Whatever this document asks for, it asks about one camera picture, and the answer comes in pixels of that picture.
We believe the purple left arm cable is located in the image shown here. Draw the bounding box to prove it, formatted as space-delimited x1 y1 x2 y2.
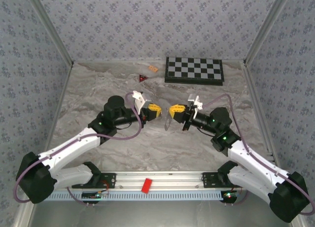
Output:
13 92 143 203

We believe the grey metal panel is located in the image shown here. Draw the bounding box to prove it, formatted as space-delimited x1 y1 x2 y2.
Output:
29 200 293 227

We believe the aluminium frame post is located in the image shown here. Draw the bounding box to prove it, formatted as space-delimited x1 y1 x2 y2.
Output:
243 0 295 66

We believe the clear plastic object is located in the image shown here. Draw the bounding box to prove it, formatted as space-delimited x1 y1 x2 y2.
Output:
163 110 173 132

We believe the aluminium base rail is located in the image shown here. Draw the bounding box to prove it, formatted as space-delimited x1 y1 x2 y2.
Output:
99 171 222 191

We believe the light blue cable duct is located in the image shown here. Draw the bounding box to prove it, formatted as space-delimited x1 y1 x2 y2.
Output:
45 189 226 202

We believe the black mounting plate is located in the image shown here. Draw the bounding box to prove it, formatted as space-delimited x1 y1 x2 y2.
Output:
71 172 117 190
201 172 237 189

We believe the black white chessboard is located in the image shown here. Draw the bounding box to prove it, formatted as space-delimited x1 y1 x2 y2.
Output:
164 56 225 86

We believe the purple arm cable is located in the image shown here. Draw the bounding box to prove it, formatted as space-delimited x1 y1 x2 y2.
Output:
201 93 312 217
13 92 143 203

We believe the small circuit board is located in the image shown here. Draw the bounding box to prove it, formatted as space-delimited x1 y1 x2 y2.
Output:
220 190 241 203
81 191 103 200

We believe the aluminium frame rail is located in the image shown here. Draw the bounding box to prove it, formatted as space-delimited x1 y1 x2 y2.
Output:
12 61 75 227
242 61 305 227

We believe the red rectangular block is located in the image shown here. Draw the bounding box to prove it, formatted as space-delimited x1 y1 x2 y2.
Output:
141 178 153 194

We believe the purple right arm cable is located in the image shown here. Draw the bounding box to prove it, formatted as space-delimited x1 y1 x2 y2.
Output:
201 93 312 217

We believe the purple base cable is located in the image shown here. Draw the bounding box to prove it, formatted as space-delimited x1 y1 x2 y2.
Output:
66 187 105 208
223 187 250 207

